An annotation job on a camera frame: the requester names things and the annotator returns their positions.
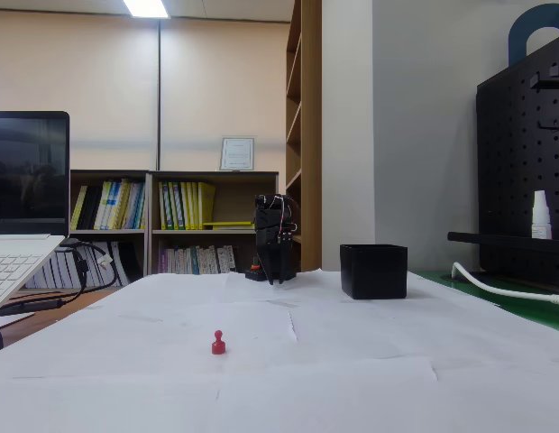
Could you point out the black pegboard stand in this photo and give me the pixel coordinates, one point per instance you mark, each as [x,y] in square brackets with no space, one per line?
[509,158]

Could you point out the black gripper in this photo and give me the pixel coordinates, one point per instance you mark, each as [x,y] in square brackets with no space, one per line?
[269,238]

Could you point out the small red object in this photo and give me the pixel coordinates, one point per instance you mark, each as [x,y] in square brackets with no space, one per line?
[218,344]

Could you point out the orange black table clamp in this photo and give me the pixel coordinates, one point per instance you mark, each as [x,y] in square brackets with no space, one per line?
[256,273]

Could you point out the white paper sheet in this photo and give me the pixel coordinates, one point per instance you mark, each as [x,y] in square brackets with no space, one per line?
[351,401]
[126,347]
[171,293]
[396,334]
[103,406]
[315,293]

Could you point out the white laptop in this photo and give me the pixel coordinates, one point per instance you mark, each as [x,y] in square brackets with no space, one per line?
[27,180]

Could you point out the framed white certificate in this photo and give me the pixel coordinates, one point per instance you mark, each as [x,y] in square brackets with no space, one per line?
[237,154]

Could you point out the ceiling light panel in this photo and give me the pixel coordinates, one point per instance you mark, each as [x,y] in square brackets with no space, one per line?
[145,8]

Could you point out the black square container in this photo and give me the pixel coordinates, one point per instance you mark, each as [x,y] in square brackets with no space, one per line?
[374,273]

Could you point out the tall wooden bookshelf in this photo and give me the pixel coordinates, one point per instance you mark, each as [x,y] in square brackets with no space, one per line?
[310,135]

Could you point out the dark blue arched board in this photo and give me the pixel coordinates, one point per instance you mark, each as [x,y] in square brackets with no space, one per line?
[516,36]

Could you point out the flat yellow book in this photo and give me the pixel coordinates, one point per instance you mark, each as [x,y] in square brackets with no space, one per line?
[230,224]

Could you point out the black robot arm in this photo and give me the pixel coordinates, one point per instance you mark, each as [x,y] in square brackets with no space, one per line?
[270,201]

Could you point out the black laptop stand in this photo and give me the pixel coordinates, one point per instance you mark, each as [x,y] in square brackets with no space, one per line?
[31,306]

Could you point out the low wooden bookshelf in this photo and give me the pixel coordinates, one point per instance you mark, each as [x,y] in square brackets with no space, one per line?
[216,234]
[108,232]

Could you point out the white small bottle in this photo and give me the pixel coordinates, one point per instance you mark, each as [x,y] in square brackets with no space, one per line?
[541,216]

